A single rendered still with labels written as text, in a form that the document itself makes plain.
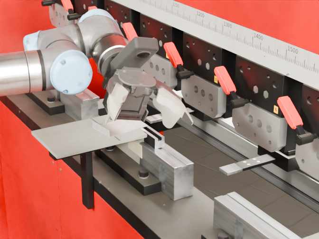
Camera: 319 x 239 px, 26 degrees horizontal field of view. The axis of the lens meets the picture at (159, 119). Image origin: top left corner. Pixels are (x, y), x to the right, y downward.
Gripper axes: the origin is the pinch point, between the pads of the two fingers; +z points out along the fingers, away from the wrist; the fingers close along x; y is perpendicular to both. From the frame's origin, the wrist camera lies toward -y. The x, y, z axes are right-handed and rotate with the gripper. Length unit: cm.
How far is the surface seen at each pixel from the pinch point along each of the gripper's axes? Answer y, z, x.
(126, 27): 13, -55, -18
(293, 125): -4.1, 5.1, -24.1
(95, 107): 60, -85, -32
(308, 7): -22.5, -4.3, -23.2
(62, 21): 37, -99, -19
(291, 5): -20.5, -8.4, -22.9
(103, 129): 43, -52, -20
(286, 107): -5.8, 2.0, -23.5
